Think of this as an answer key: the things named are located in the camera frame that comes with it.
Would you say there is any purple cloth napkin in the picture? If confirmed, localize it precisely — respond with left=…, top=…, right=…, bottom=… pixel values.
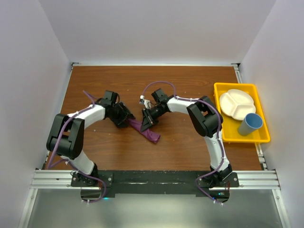
left=127, top=118, right=161, bottom=143

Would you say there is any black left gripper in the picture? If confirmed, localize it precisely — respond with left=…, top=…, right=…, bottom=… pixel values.
left=108, top=101, right=134, bottom=128

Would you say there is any yellow plastic tray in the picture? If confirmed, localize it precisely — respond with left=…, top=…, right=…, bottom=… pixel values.
left=214, top=83, right=270, bottom=143

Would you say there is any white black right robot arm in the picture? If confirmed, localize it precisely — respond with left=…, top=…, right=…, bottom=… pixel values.
left=140, top=89, right=232, bottom=187

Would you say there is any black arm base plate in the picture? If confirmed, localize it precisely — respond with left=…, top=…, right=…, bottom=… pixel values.
left=71, top=170, right=239, bottom=203

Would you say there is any blue plastic cup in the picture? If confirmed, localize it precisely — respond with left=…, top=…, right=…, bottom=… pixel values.
left=237, top=113, right=264, bottom=136

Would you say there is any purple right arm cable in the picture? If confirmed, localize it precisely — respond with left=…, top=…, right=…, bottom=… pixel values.
left=142, top=81, right=228, bottom=206

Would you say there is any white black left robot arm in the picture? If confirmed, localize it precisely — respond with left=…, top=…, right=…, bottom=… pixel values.
left=46, top=90, right=135, bottom=186

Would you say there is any white divided plate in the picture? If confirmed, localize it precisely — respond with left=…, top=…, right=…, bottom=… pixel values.
left=219, top=89, right=256, bottom=121

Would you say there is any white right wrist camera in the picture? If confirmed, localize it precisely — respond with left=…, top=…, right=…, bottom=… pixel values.
left=139, top=95, right=152, bottom=109

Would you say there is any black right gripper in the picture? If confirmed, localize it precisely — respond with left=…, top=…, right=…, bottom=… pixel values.
left=141, top=105, right=165, bottom=133

